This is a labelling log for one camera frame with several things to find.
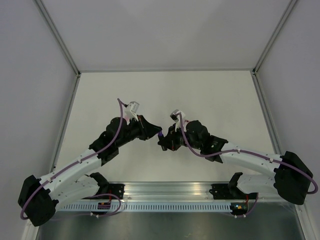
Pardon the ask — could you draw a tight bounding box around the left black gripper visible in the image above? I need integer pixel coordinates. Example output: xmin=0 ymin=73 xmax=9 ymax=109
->
xmin=116 ymin=115 xmax=162 ymax=148

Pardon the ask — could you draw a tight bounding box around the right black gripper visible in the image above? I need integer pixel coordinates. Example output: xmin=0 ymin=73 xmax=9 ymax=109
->
xmin=159 ymin=122 xmax=202 ymax=151

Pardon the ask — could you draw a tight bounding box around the black purple-tipped marker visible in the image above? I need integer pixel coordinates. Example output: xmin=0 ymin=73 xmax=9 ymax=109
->
xmin=157 ymin=136 xmax=168 ymax=151

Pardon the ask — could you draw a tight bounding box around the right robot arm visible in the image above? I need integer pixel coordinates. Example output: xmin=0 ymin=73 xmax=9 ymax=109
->
xmin=158 ymin=120 xmax=318 ymax=205

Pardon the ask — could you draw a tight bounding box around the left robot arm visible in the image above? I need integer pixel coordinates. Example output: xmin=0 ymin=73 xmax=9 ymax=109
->
xmin=17 ymin=115 xmax=162 ymax=227

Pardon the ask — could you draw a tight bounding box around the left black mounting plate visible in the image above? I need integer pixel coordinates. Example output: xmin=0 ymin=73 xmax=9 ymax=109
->
xmin=107 ymin=183 xmax=126 ymax=200

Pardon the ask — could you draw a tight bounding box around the black mounting plate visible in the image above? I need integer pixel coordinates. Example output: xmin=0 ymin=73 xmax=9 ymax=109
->
xmin=209 ymin=183 xmax=258 ymax=200
xmin=107 ymin=183 xmax=126 ymax=200

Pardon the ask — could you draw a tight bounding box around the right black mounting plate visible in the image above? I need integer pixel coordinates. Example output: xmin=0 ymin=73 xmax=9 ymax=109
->
xmin=209 ymin=183 xmax=258 ymax=200

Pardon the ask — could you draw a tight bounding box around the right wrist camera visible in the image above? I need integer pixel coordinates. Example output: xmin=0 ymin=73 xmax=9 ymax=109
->
xmin=170 ymin=109 xmax=189 ymax=131

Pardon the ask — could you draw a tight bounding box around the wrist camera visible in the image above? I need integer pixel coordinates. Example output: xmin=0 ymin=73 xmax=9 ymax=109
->
xmin=124 ymin=101 xmax=140 ymax=121
xmin=170 ymin=109 xmax=189 ymax=131

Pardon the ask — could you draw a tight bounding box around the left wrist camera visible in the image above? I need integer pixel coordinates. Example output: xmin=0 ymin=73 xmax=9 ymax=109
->
xmin=124 ymin=101 xmax=140 ymax=121

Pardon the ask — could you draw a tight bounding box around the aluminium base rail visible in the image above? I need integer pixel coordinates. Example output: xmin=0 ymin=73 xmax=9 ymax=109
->
xmin=110 ymin=182 xmax=227 ymax=201

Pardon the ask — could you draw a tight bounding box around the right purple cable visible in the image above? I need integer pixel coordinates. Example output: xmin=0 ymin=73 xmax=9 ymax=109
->
xmin=174 ymin=112 xmax=319 ymax=195

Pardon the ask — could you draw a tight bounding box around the purple cable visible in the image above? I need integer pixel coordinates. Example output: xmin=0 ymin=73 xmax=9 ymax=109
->
xmin=174 ymin=112 xmax=319 ymax=195
xmin=19 ymin=97 xmax=126 ymax=220

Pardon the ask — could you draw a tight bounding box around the white slotted cable duct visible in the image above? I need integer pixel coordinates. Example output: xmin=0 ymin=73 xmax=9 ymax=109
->
xmin=61 ymin=201 xmax=232 ymax=213

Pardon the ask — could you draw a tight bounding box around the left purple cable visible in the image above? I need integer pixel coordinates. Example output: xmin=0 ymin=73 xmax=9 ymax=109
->
xmin=19 ymin=97 xmax=126 ymax=220

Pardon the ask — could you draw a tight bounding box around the right aluminium frame post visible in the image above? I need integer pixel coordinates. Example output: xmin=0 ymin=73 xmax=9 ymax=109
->
xmin=251 ymin=0 xmax=299 ymax=76

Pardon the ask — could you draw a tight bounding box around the aluminium frame post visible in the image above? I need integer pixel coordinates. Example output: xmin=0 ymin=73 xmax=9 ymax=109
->
xmin=33 ymin=0 xmax=81 ymax=77
xmin=251 ymin=0 xmax=299 ymax=76

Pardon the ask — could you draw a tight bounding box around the left aluminium frame post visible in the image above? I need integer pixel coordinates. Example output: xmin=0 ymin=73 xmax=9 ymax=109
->
xmin=33 ymin=0 xmax=81 ymax=77

